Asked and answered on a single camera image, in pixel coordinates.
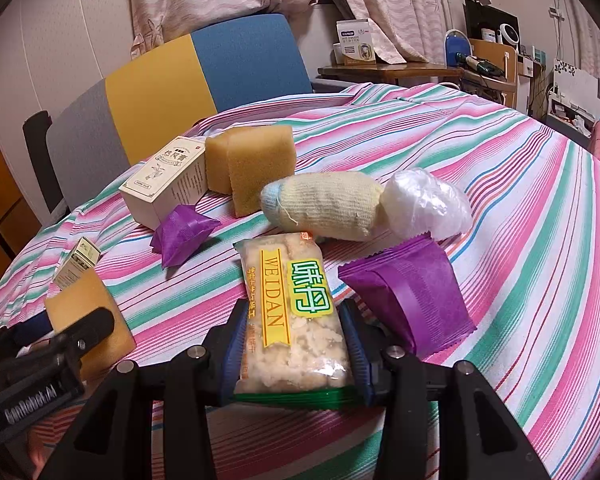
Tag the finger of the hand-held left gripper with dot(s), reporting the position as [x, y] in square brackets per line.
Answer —
[87, 329]
[32, 331]

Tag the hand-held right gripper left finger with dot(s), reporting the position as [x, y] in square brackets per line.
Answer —
[234, 347]

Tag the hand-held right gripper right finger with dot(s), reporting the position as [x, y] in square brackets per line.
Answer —
[356, 352]

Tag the thin yellow sponge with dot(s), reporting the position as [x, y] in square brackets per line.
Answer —
[80, 290]

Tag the rice cracker snack packet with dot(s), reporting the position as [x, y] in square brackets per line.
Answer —
[295, 320]

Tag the large purple snack packet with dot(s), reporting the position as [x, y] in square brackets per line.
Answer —
[410, 295]

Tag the small purple snack packet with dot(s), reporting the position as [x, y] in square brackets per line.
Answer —
[182, 235]

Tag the pale yellow knitted sock roll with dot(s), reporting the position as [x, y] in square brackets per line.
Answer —
[325, 205]

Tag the white plastic bag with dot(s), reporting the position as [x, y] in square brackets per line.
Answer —
[425, 205]

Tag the yellow sponge block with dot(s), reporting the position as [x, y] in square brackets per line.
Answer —
[262, 177]
[219, 167]

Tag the small green and white box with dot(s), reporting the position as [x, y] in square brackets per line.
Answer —
[75, 265]

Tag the wooden wardrobe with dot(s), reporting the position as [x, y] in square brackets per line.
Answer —
[0, 200]

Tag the white cardboard box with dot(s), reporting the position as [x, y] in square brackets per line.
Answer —
[155, 185]

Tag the striped tablecloth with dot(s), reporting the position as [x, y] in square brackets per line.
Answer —
[505, 240]

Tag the grey yellow blue chair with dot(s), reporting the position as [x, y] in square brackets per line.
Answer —
[180, 80]

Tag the wooden side table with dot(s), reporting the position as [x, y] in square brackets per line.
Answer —
[395, 72]

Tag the white carton with blue print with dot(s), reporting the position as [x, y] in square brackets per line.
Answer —
[356, 42]

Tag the wooden shelf box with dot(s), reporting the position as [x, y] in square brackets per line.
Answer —
[492, 57]

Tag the white board with flower decals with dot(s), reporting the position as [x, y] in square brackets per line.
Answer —
[572, 80]

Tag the white round device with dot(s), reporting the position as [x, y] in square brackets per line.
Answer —
[509, 35]

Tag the black monitor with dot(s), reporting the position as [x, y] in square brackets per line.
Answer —
[480, 17]

